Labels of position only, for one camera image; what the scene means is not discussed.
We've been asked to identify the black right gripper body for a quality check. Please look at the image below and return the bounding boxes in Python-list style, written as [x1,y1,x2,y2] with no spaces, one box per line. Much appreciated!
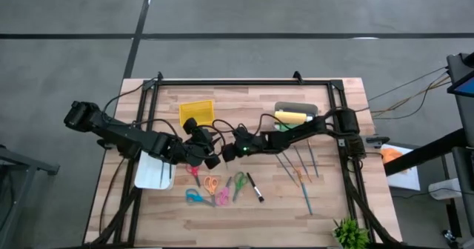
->
[221,126,268,164]

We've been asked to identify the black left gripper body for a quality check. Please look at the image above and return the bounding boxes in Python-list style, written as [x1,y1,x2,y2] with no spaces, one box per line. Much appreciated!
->
[173,117,222,170]

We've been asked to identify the red-handled scissors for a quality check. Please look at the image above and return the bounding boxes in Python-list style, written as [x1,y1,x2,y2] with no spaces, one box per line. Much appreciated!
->
[184,163,201,188]

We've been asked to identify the black makeup brush silver ferrule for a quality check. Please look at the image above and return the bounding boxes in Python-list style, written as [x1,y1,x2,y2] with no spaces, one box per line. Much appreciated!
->
[246,172,265,204]

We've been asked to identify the green-handled scissors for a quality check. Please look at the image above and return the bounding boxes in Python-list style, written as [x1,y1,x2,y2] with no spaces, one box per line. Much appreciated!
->
[232,171,249,204]

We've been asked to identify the thin blue paintbrush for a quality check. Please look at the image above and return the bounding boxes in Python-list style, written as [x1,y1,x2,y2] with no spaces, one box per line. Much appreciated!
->
[281,151,303,176]
[275,153,300,188]
[293,145,313,184]
[306,139,320,179]

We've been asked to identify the yellow plastic basket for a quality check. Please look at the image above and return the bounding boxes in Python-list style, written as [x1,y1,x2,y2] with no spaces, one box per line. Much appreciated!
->
[178,99,216,128]

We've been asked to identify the white plastic bin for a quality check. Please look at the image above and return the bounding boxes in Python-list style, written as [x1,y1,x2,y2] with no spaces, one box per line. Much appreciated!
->
[133,150,178,190]

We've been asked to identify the grey plastic bin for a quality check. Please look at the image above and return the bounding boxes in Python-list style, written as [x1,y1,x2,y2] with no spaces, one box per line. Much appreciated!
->
[273,101,319,132]

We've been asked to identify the green plant white pot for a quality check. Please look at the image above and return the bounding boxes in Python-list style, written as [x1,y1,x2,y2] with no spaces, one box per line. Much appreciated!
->
[332,217,370,249]

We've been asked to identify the orange object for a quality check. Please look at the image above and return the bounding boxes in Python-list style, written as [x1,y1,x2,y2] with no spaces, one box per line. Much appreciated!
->
[381,147,409,175]

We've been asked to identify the white box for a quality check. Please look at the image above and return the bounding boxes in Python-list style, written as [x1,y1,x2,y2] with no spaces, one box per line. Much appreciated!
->
[380,143,422,192]

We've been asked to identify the grey metal stand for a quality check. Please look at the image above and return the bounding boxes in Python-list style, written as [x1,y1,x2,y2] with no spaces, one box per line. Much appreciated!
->
[0,144,61,249]

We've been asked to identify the black desk stand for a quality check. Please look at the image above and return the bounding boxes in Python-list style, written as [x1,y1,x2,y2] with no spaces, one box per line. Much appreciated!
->
[384,52,474,249]

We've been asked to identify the white device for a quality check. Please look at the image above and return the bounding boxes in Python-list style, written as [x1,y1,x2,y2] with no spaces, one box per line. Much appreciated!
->
[428,177,463,201]

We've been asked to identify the monitor with blue screen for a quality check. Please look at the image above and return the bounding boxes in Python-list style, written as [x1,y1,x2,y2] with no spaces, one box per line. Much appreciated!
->
[446,52,474,98]

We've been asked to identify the pink-handled scissors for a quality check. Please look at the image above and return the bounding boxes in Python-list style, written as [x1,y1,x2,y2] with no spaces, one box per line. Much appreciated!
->
[216,176,233,208]

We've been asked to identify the orange-handled scissors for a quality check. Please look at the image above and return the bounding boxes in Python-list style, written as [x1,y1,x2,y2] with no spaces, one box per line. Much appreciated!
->
[202,175,219,207]

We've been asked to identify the blue-handled scissors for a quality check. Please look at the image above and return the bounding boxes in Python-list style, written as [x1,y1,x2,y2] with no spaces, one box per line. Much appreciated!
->
[184,188,216,208]

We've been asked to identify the black aluminium frame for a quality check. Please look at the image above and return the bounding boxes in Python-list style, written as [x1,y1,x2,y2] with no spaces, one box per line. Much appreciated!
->
[87,70,404,249]

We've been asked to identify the yellow cable bundle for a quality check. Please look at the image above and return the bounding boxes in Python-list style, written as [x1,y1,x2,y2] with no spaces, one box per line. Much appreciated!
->
[366,66,452,121]

